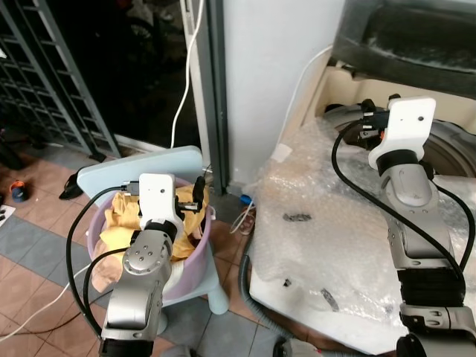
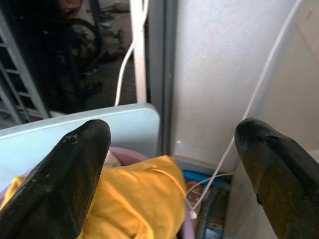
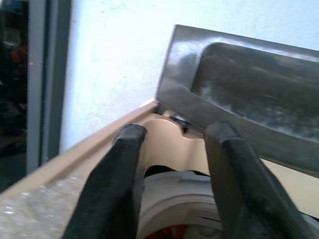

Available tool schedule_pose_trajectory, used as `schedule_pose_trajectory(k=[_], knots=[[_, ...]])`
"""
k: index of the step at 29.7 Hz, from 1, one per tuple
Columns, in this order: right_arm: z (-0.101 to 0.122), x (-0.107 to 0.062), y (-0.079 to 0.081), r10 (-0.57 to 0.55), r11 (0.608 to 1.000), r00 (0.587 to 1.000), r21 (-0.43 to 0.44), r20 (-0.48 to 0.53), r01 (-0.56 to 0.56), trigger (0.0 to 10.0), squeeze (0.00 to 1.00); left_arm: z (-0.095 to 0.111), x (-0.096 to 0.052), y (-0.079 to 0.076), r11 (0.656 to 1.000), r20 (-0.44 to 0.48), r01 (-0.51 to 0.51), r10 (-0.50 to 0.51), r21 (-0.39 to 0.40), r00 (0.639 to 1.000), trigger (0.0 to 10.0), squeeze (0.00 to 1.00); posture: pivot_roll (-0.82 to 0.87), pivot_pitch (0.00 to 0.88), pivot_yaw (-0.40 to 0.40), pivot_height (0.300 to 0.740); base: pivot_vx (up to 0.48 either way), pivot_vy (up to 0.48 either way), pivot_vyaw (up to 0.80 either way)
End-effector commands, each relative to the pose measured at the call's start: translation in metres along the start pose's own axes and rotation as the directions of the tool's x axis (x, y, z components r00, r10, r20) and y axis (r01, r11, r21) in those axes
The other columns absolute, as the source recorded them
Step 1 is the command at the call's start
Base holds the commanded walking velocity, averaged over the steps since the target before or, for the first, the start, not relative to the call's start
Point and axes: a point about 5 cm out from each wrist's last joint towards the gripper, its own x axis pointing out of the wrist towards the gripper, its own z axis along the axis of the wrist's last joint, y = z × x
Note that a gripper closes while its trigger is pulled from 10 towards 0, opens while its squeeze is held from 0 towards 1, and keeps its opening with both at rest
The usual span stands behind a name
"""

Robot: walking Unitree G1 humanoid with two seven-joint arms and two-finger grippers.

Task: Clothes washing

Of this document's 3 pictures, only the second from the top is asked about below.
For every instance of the blue plastic item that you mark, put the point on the blue plastic item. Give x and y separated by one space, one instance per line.
197 175

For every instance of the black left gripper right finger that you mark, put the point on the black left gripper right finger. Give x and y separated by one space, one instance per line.
281 179

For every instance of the yellow cloth garment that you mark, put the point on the yellow cloth garment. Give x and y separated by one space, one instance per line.
134 199

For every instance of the grey door frame post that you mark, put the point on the grey door frame post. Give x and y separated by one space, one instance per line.
162 74

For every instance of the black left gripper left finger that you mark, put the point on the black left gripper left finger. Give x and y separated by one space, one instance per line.
59 179

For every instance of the black bicycle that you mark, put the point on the black bicycle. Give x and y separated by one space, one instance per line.
84 42

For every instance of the purple plastic laundry basket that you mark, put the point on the purple plastic laundry basket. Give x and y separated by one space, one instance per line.
129 155

